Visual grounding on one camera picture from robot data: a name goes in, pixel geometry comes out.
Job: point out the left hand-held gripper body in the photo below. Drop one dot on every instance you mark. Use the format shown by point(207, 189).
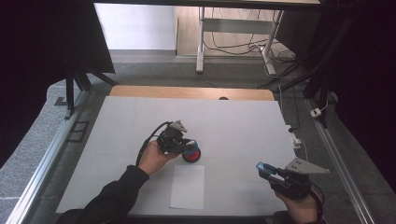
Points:
point(170, 140)

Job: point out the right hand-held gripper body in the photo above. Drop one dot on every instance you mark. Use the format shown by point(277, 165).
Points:
point(294, 185)

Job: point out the dark blue stamp cap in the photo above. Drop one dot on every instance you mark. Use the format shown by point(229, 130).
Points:
point(192, 146)

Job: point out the round red ink pad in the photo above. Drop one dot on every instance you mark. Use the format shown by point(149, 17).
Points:
point(191, 157)

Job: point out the person's left hand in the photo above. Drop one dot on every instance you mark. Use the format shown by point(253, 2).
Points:
point(154, 160)

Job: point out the person's right hand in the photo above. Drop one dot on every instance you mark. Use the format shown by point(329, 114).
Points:
point(303, 210)

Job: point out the white power strip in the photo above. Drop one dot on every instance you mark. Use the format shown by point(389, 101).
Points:
point(294, 140)

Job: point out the white paper sheet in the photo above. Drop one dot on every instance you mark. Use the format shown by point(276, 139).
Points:
point(186, 189)

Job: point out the wooden table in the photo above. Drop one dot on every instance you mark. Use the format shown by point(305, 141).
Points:
point(186, 92)

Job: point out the white table covering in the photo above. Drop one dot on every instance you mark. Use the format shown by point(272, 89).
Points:
point(236, 124)

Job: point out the white power adapter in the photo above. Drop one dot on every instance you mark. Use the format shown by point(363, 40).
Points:
point(316, 112)

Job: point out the black metal stand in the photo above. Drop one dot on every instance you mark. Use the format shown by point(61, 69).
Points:
point(314, 77)
point(70, 90)

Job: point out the black curtain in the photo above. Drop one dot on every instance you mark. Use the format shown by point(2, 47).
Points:
point(37, 62)
point(364, 77)

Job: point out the aluminium rail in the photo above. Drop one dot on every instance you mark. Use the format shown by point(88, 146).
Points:
point(46, 158)
point(339, 161)

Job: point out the white desk frame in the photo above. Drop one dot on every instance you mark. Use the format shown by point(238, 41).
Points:
point(236, 25)

